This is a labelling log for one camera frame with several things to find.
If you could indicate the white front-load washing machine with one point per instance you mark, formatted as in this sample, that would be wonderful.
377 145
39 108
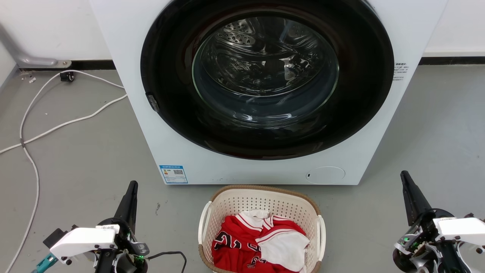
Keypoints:
125 57

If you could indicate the small printed text sticker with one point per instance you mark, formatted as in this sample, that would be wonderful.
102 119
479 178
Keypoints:
400 71

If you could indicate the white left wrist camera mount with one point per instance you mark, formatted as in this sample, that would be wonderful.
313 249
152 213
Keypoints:
83 240

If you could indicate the black round washer door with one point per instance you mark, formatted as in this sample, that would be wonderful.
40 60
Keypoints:
170 76

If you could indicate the blue energy label sticker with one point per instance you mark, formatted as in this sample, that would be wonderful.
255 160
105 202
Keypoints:
173 174

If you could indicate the red basketball jersey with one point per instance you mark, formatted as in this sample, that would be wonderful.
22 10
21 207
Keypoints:
235 246

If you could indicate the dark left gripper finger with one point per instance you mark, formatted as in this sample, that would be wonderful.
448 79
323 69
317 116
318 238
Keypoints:
128 206

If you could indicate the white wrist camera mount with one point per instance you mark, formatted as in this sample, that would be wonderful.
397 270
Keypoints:
83 240
464 227

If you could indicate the white garment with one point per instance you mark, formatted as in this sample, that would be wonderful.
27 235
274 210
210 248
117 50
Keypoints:
286 248

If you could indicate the steel washing drum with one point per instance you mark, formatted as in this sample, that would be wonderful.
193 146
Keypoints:
261 64

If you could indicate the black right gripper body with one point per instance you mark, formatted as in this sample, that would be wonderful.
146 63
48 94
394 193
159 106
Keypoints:
420 239

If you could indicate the grey metal floor pipe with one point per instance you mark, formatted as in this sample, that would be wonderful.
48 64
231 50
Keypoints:
26 60

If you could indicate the grey door latch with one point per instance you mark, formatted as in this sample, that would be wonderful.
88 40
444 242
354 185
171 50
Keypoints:
153 102

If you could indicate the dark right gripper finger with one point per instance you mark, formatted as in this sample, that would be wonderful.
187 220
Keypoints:
413 199

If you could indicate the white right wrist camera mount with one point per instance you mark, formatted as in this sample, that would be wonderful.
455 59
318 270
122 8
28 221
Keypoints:
464 227

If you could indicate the round white filter cover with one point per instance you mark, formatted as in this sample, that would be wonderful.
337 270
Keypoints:
325 175

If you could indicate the white plastic laundry basket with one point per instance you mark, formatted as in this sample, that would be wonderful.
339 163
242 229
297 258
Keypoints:
242 201

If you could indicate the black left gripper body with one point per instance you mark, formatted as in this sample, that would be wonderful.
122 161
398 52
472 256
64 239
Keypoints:
127 242

